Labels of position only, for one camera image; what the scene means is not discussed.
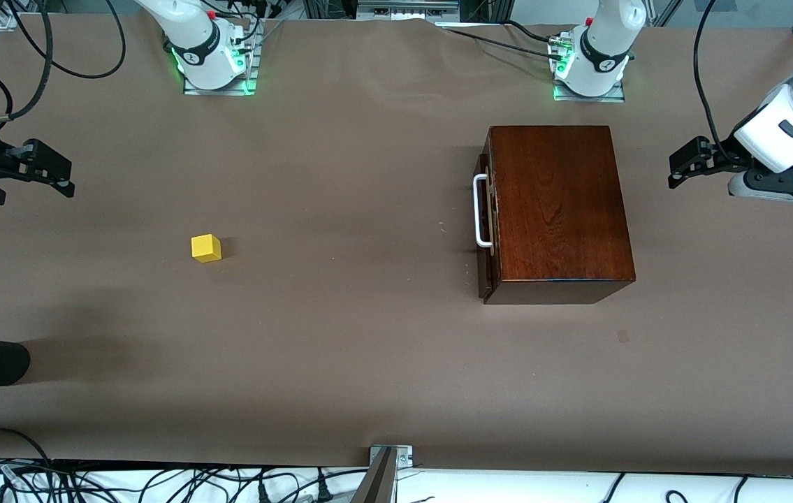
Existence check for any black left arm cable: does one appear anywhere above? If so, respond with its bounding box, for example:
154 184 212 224
692 0 743 163

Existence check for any silver electronics box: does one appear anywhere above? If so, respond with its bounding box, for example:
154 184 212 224
356 0 460 23

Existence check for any dark wooden drawer cabinet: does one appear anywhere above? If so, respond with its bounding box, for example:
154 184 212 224
478 125 636 306

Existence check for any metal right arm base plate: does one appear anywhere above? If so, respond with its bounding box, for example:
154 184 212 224
182 20 261 96

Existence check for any black cable behind bases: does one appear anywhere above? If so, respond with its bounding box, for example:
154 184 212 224
437 20 568 57

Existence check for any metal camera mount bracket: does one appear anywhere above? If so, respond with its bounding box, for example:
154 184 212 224
351 445 414 503

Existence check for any black arched floor cable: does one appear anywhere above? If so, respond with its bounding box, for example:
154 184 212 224
0 427 54 476

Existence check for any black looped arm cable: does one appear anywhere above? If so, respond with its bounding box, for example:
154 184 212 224
38 0 126 80

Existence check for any large table cover sheet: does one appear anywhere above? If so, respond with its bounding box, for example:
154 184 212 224
0 13 793 479

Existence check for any yellow cube block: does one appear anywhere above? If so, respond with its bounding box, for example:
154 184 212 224
191 234 222 263

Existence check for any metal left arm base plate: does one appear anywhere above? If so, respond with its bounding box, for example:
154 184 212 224
553 80 627 103

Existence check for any wooden drawer with white handle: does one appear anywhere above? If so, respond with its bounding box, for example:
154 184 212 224
472 152 497 298

